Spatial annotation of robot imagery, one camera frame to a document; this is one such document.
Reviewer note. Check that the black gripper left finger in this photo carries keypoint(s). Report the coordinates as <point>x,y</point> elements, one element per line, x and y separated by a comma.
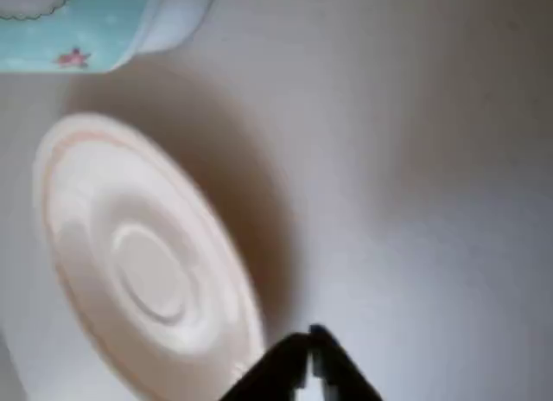
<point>276,375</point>

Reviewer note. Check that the cream saucer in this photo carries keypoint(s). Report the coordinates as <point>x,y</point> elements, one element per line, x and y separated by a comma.
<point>147,280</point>

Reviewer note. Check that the white ceramic mug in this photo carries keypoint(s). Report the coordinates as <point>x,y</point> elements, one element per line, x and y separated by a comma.
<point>95,25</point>

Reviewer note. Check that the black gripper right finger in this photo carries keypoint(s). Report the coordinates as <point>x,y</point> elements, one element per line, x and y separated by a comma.
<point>341,379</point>

